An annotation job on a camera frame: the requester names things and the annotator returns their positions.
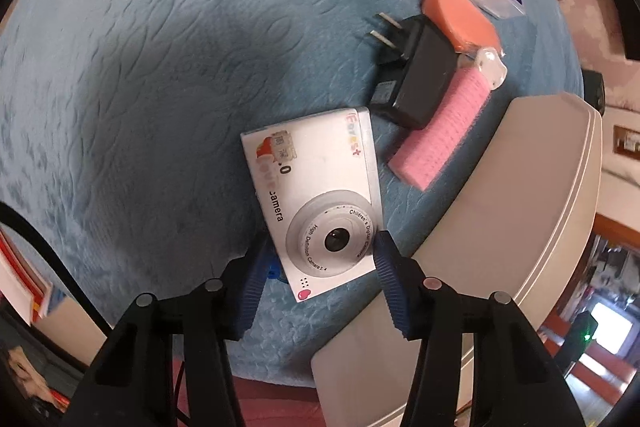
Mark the white plastic tray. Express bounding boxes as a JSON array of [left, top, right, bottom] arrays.
[[310, 91, 605, 427]]

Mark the dark green air fryer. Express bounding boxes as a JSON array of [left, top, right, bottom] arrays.
[[582, 69, 606, 110]]

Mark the black plug charger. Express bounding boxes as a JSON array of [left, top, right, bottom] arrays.
[[367, 12, 460, 130]]

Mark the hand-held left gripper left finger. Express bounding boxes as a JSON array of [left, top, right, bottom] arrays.
[[62, 237, 273, 427]]

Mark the black cord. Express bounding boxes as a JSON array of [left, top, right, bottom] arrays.
[[0, 202, 121, 338]]

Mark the pink hair roller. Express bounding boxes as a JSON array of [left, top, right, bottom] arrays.
[[387, 47, 507, 192]]

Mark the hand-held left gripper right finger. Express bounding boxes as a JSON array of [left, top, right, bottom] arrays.
[[372, 229, 586, 427]]

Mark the blue quilted blanket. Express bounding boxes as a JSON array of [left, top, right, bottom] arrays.
[[0, 0, 586, 390]]

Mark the orange makeup sponge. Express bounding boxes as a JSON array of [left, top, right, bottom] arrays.
[[421, 0, 503, 56]]

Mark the red and white box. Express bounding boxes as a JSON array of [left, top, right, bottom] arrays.
[[0, 229, 53, 325]]

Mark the white toy camera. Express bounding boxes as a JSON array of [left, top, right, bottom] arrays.
[[240, 107, 383, 304]]

